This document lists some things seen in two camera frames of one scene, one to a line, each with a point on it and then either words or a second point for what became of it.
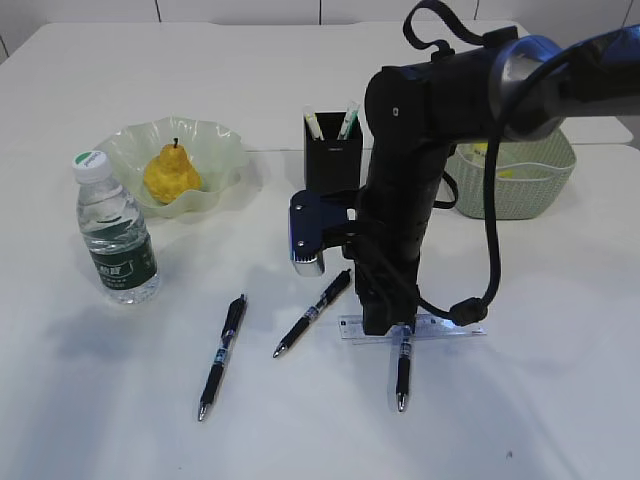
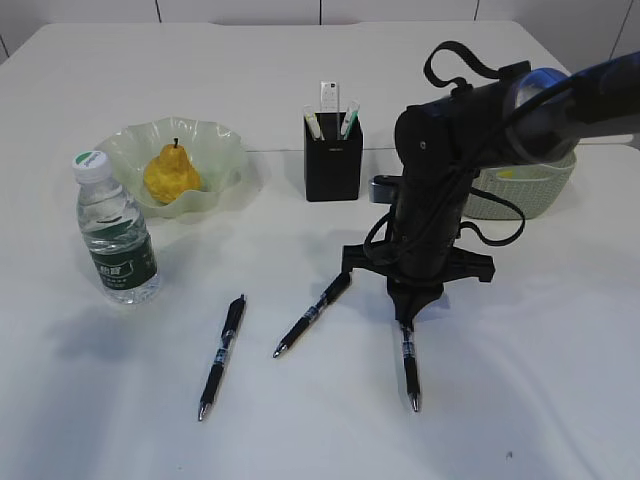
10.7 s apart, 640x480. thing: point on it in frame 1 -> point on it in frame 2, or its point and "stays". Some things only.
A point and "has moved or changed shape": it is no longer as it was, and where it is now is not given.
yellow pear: x=170 y=174 stays
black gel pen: x=403 y=366 has moved or changed shape
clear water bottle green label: x=117 y=241 stays
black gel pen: x=235 y=315 stays
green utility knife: x=351 y=117 stays
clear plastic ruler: x=351 y=328 -> x=329 y=96
